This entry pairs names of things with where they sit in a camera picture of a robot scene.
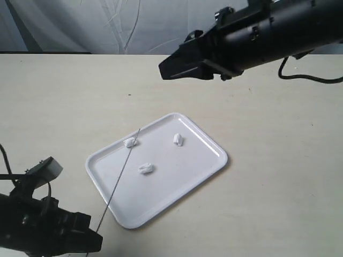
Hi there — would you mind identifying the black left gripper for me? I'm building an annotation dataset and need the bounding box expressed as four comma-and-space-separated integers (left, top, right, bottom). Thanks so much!
1, 175, 103, 256

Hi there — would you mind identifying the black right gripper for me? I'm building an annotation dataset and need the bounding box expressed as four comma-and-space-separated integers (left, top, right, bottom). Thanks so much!
158, 1, 342, 80

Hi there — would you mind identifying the thin metal skewer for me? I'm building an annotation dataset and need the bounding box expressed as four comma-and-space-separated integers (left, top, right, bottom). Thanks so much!
85, 127, 141, 257

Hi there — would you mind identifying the white marshmallow top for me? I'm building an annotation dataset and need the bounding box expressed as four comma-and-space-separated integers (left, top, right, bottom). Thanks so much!
173, 133, 184, 147

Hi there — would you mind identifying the white marshmallow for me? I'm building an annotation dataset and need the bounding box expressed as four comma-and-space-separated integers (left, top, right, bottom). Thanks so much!
123, 137, 139, 148
173, 133, 184, 147
138, 163, 155, 175

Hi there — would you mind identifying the white marshmallow bottom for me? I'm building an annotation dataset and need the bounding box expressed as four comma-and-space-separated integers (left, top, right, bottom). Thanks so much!
123, 137, 139, 148

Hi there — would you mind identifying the white plastic tray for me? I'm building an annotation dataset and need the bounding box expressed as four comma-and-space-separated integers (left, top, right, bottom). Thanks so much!
85, 112, 228, 229

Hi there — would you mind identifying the grey backdrop cloth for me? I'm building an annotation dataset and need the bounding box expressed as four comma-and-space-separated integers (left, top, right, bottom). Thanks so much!
0, 0, 343, 55

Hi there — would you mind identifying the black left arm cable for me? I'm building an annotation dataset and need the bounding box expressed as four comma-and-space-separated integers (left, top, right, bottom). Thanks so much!
0, 143, 53, 215

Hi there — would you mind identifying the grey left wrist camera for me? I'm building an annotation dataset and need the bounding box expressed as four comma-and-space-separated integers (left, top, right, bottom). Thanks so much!
25, 156, 63, 189

